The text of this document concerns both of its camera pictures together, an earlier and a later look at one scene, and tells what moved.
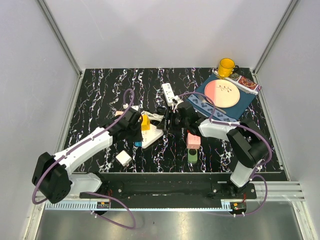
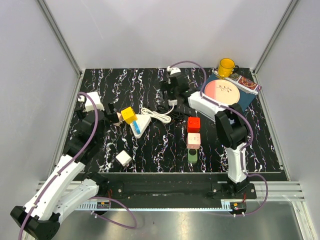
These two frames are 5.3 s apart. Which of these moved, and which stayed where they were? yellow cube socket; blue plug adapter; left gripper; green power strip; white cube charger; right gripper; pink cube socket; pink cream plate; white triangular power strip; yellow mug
Moved: left gripper; right gripper; yellow cube socket; white triangular power strip; blue plug adapter
Stayed: pink cube socket; yellow mug; pink cream plate; white cube charger; green power strip
